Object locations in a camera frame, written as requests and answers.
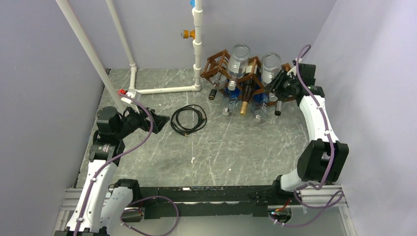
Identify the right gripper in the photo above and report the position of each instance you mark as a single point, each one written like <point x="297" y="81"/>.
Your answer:
<point x="276" y="87"/>

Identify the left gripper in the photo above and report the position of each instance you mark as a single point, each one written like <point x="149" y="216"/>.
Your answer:
<point x="142" y="115"/>

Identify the clear glass bottle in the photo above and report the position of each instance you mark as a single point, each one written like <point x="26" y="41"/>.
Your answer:
<point x="271" y="65"/>
<point x="237" y="64"/>

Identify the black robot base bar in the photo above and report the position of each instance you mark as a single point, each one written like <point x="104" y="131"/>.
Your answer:
<point x="252" y="200"/>

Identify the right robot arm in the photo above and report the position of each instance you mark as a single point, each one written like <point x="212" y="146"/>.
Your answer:
<point x="324" y="157"/>

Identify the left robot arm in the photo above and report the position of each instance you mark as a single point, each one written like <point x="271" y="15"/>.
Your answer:
<point x="95" y="215"/>

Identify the dark green wine bottle right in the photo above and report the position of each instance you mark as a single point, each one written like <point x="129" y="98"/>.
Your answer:
<point x="278" y="108"/>

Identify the brown gold-capped wine bottle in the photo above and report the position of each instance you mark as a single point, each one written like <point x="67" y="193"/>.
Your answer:
<point x="247" y="92"/>

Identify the blue label clear bottle left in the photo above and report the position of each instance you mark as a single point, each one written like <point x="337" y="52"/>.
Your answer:
<point x="230" y="101"/>

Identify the dark bottle black cap left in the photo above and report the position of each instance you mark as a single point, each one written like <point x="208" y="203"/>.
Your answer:
<point x="216" y="86"/>

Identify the brown wooden wine rack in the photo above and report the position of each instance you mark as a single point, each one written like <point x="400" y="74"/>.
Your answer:
<point x="217" y="64"/>

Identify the orange valve fitting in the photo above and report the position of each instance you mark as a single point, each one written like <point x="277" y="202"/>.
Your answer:
<point x="186" y="34"/>

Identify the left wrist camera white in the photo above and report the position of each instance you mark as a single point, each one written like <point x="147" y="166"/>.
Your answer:
<point x="126" y="97"/>

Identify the white PVC pipe frame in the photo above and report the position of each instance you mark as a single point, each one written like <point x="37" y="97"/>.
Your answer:
<point x="197" y="12"/>

